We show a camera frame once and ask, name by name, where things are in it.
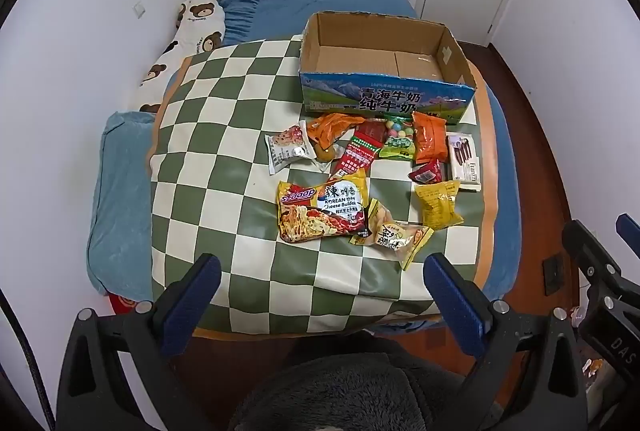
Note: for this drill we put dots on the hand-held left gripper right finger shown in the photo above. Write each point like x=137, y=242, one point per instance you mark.
x=455, y=306

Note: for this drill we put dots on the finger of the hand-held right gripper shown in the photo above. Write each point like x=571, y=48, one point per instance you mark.
x=628, y=231
x=587, y=251

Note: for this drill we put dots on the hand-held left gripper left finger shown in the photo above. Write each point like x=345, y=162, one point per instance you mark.
x=192, y=306

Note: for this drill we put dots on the yellow crinkled packet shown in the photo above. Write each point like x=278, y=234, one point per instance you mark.
x=439, y=205

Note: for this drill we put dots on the instant noodle packet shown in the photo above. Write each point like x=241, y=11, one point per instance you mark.
x=322, y=211

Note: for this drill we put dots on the orange snack packet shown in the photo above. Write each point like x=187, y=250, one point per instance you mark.
x=430, y=138

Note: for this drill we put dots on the red and green packet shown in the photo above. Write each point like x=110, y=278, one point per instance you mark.
x=356, y=156

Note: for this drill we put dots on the white cookie packet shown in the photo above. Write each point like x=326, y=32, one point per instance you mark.
x=285, y=146

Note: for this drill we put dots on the dark red packet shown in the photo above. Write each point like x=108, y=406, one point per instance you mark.
x=372, y=128

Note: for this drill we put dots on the orange plastic packet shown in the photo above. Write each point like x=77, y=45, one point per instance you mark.
x=332, y=128

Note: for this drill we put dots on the printed cardboard box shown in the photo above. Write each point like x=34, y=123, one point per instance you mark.
x=380, y=61

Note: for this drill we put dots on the black floor socket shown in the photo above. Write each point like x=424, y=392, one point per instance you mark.
x=554, y=275

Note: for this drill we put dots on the red cartoon object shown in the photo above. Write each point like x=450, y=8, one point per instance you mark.
x=122, y=303

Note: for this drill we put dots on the yellow clear snack packet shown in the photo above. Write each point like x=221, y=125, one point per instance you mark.
x=395, y=236

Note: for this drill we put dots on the light blue cushion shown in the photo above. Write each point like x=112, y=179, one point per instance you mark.
x=120, y=211

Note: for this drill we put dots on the small red packet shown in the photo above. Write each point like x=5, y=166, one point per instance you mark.
x=427, y=172

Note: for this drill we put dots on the white chocolate box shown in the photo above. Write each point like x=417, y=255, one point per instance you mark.
x=465, y=159

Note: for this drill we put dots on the green candy packet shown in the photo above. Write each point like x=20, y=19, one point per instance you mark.
x=400, y=138

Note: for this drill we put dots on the green checkered mat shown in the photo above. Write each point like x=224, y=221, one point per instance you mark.
x=225, y=111

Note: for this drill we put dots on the brown round snack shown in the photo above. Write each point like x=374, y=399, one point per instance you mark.
x=325, y=154

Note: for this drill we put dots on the bear print pillow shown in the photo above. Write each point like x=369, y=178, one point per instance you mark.
x=200, y=18

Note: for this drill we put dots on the blue bed sheet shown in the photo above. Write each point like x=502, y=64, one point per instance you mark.
x=325, y=11

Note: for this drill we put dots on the white wall switch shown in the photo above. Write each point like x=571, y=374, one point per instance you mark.
x=140, y=9

